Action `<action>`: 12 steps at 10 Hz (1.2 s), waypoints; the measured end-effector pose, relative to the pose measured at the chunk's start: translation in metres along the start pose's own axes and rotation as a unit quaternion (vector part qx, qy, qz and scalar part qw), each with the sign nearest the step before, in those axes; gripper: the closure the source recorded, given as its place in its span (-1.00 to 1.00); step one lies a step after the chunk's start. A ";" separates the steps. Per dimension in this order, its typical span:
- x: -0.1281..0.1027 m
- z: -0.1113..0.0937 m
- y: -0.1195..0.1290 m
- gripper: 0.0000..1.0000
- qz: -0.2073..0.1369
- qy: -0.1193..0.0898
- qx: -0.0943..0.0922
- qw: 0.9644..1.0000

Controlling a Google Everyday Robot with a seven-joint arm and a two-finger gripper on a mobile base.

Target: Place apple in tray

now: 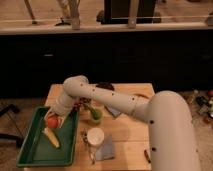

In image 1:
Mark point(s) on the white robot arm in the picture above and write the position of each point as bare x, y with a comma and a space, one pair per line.
172, 139

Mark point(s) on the black cabinet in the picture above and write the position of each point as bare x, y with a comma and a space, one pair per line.
120, 11

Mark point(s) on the green plastic tray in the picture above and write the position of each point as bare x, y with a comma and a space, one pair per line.
38, 151

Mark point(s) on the grey cloth under arm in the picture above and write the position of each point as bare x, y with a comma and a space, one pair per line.
115, 113

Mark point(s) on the red apple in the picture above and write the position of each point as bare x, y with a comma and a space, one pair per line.
52, 122

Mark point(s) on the green cup with vegetable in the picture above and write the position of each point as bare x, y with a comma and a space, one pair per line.
95, 114

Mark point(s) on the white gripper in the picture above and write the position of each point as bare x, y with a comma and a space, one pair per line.
51, 112

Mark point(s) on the grey blue cloth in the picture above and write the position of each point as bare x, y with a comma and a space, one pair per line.
106, 150

